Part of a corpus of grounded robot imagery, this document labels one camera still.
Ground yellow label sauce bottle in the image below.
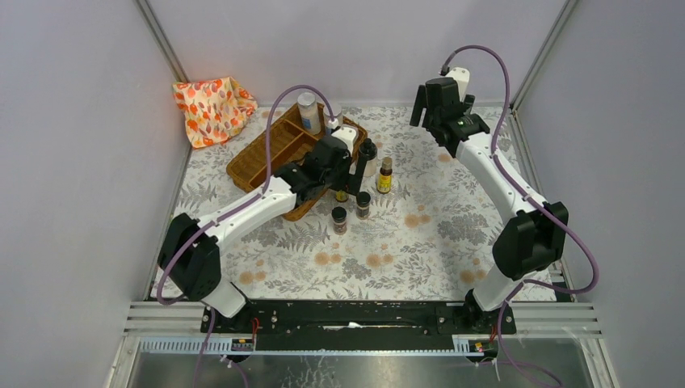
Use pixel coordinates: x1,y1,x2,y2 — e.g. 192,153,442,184
334,190,349,203

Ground dark spice jar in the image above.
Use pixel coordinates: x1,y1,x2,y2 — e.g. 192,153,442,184
356,191,371,220
331,206,347,235

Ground blue label pellet jar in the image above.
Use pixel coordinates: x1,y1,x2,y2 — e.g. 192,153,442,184
297,91,321,135
322,103,343,134

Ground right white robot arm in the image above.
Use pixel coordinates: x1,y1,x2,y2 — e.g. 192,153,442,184
410,77,569,333

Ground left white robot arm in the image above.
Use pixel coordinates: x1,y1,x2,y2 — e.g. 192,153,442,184
157,126,365,332

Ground brown wicker divided basket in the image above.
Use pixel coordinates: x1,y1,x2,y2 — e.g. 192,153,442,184
225,103,369,222

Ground floral patterned table mat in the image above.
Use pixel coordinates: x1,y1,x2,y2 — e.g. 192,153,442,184
150,105,557,302

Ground orange floral cloth bag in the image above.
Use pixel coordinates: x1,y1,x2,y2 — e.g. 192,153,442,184
172,77,258,149

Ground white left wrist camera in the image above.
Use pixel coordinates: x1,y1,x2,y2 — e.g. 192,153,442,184
332,125,358,155

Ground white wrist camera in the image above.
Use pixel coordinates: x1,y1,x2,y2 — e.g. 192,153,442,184
332,125,358,155
446,67,470,102

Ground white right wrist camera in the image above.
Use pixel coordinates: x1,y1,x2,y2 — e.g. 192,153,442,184
446,67,470,102

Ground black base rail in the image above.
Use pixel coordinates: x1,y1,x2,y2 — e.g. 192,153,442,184
200,299,517,352

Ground aluminium frame rail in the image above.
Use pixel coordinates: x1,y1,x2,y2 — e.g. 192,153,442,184
133,0,189,82

